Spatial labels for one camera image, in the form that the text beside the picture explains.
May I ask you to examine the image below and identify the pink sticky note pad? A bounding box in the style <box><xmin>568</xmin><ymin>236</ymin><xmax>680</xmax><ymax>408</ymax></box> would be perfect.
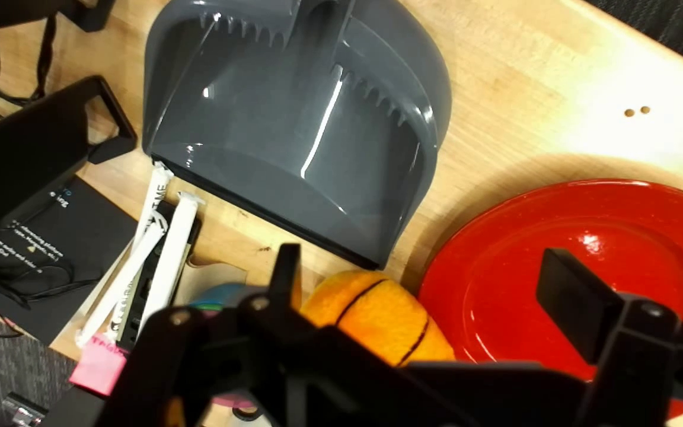
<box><xmin>66</xmin><ymin>332</ymin><xmax>134</xmax><ymax>398</ymax></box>

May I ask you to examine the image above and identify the black table cable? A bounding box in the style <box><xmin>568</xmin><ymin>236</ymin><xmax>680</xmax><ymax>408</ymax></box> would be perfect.
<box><xmin>0</xmin><ymin>11</ymin><xmax>63</xmax><ymax>132</ymax></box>

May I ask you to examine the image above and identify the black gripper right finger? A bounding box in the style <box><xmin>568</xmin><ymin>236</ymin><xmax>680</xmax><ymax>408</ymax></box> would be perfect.
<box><xmin>537</xmin><ymin>246</ymin><xmax>683</xmax><ymax>427</ymax></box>

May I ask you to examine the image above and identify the red plate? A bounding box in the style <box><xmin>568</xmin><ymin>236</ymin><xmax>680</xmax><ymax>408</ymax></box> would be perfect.
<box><xmin>415</xmin><ymin>179</ymin><xmax>683</xmax><ymax>423</ymax></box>

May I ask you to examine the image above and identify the black electronics box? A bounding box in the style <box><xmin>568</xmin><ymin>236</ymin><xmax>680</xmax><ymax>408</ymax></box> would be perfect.
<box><xmin>0</xmin><ymin>173</ymin><xmax>140</xmax><ymax>346</ymax></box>

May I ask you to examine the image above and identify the white plastic utensil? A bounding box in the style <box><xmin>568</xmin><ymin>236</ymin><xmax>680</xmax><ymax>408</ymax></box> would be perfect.
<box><xmin>76</xmin><ymin>162</ymin><xmax>176</xmax><ymax>352</ymax></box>
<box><xmin>130</xmin><ymin>192</ymin><xmax>204</xmax><ymax>345</ymax></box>

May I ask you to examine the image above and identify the black tablet stand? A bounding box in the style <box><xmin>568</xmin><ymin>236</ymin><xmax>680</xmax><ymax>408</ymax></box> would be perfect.
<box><xmin>0</xmin><ymin>73</ymin><xmax>140</xmax><ymax>233</ymax></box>

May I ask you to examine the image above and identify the teal bowl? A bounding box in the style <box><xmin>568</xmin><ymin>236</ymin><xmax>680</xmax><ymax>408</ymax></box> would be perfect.
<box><xmin>194</xmin><ymin>283</ymin><xmax>258</xmax><ymax>316</ymax></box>

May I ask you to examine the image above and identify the orange plush basketball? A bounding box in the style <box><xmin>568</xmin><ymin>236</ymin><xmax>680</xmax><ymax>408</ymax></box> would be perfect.
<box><xmin>301</xmin><ymin>269</ymin><xmax>457</xmax><ymax>370</ymax></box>

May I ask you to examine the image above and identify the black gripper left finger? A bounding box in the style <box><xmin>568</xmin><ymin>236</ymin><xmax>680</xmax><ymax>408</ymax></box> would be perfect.
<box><xmin>97</xmin><ymin>242</ymin><xmax>378</xmax><ymax>427</ymax></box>

